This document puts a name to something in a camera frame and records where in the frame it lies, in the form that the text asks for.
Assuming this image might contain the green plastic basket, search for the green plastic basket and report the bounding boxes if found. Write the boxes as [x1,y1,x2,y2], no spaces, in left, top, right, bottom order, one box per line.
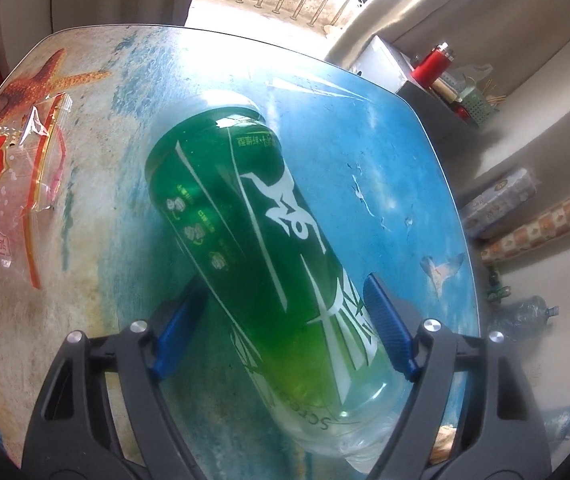
[459,86,498,127]

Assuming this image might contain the patterned wrapping paper roll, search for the patterned wrapping paper roll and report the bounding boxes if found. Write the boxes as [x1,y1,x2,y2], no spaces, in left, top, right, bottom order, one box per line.
[480,198,570,266]

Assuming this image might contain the red printed clear plastic bag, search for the red printed clear plastic bag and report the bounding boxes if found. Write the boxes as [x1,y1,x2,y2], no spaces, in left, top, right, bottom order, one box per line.
[0,92,72,289]

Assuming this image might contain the grey cabinet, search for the grey cabinet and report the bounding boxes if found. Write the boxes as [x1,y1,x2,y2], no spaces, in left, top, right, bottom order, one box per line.
[350,36,479,159]

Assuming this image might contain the green label plastic bottle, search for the green label plastic bottle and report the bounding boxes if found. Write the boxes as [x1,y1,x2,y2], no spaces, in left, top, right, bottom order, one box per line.
[145,106,396,474]

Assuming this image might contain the red thermos bottle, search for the red thermos bottle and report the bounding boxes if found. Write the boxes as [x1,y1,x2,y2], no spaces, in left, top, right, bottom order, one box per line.
[411,42,454,88]

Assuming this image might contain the beige paper bag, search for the beige paper bag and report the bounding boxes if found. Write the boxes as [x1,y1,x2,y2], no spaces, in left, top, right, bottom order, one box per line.
[428,425,456,465]

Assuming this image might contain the green glass bottles on floor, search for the green glass bottles on floor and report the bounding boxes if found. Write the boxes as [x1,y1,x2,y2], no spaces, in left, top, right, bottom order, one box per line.
[486,266,512,304]

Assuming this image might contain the wrapped tissue roll pack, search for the wrapped tissue roll pack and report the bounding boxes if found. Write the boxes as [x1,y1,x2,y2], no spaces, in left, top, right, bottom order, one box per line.
[460,168,538,238]

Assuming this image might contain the large clear water jug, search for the large clear water jug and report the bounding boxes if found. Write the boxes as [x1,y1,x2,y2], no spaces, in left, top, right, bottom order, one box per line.
[487,296,560,341]

